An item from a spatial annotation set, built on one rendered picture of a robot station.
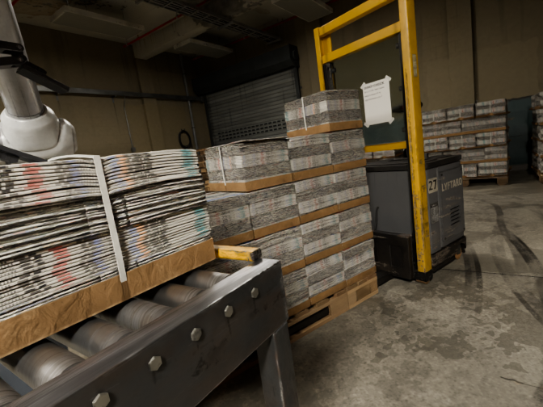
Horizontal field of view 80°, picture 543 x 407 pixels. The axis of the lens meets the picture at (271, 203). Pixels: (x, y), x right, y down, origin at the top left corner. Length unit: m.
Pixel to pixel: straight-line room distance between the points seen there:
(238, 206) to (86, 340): 1.07
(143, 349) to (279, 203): 1.27
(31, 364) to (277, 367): 0.38
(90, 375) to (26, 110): 1.01
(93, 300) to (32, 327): 0.07
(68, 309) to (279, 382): 0.38
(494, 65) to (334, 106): 5.99
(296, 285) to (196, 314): 1.31
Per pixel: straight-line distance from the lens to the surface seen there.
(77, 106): 8.72
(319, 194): 1.80
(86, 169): 0.53
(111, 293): 0.56
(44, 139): 1.34
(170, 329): 0.46
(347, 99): 2.02
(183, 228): 0.62
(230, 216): 1.48
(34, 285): 0.52
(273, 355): 0.66
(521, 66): 7.72
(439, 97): 7.75
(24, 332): 0.53
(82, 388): 0.41
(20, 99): 1.29
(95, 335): 0.52
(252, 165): 1.53
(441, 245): 2.62
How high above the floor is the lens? 1.00
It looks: 9 degrees down
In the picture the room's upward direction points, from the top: 8 degrees counter-clockwise
